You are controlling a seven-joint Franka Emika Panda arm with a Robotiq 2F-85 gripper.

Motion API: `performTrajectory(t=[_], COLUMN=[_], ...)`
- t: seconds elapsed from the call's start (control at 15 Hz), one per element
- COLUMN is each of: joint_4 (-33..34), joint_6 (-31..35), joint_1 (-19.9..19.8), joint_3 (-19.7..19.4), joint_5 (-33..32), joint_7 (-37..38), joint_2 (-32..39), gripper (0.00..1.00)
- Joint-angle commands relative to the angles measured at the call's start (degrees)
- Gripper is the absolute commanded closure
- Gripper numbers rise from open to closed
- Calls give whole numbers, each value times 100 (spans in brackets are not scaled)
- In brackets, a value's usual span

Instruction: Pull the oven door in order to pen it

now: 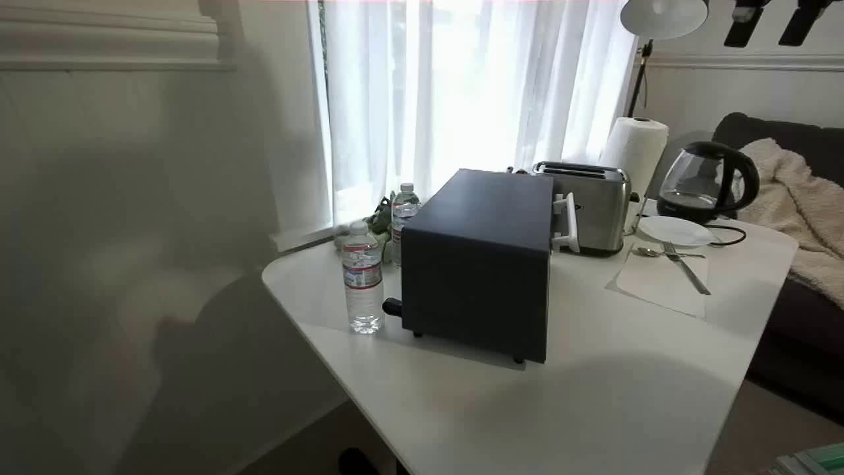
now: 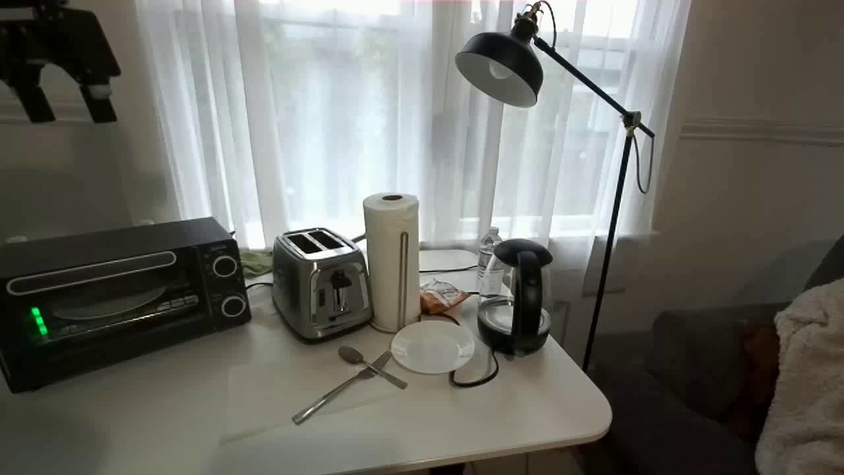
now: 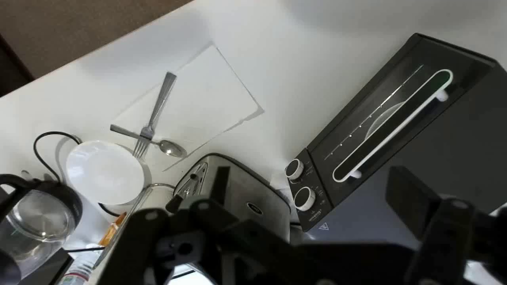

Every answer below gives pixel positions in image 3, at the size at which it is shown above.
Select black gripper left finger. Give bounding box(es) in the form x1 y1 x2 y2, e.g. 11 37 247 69
96 199 248 285

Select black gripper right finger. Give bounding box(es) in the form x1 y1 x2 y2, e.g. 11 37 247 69
386 166 489 285

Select black toaster oven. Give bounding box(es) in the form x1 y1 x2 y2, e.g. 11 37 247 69
285 33 507 246

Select silver two-slot toaster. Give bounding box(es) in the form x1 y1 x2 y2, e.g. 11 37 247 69
164 153 291 240

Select silver spoon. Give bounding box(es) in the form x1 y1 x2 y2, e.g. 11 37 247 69
109 124 186 158

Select white round plate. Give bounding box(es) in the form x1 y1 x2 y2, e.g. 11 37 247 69
64 140 147 205

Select white paper napkin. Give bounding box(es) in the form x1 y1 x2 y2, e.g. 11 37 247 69
112 44 259 169

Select black glass electric kettle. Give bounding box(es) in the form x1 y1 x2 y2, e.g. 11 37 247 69
0 174 82 285

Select black power cable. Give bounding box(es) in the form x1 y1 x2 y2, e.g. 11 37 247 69
31 129 83 181

